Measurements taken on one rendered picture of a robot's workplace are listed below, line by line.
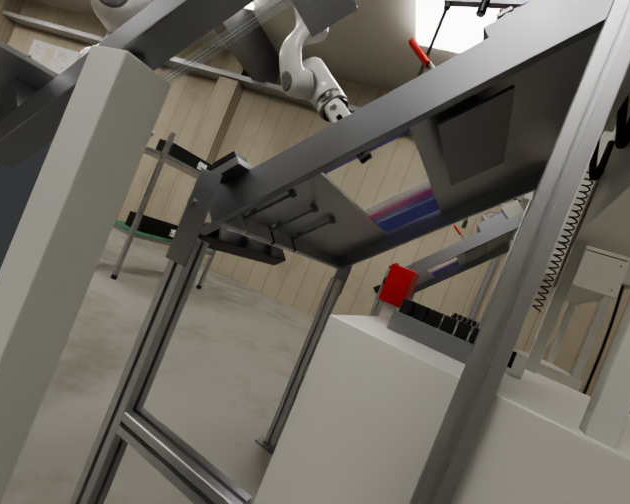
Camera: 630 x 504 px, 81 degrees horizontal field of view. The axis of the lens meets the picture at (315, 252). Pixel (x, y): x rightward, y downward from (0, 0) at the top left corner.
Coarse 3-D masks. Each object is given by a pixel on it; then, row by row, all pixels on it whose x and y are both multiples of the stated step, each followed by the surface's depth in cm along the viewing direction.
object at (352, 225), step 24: (288, 192) 74; (312, 192) 78; (336, 192) 81; (264, 216) 82; (288, 216) 85; (312, 216) 90; (336, 216) 94; (360, 216) 99; (312, 240) 106; (336, 240) 112; (360, 240) 119
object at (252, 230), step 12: (240, 216) 77; (228, 228) 72; (240, 228) 75; (252, 228) 79; (264, 228) 85; (264, 240) 84; (276, 240) 88; (288, 240) 95; (300, 252) 100; (312, 252) 108; (324, 252) 118; (336, 264) 125
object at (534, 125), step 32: (544, 64) 60; (576, 64) 63; (480, 96) 63; (512, 96) 59; (544, 96) 69; (416, 128) 66; (448, 128) 62; (480, 128) 65; (512, 128) 78; (544, 128) 82; (448, 160) 74; (480, 160) 78; (512, 160) 94; (544, 160) 101; (448, 192) 102; (480, 192) 110
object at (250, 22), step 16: (272, 0) 47; (288, 0) 47; (256, 16) 48; (272, 16) 49; (224, 32) 50; (240, 32) 50; (208, 48) 51; (224, 48) 51; (176, 64) 53; (192, 64) 52; (176, 80) 54
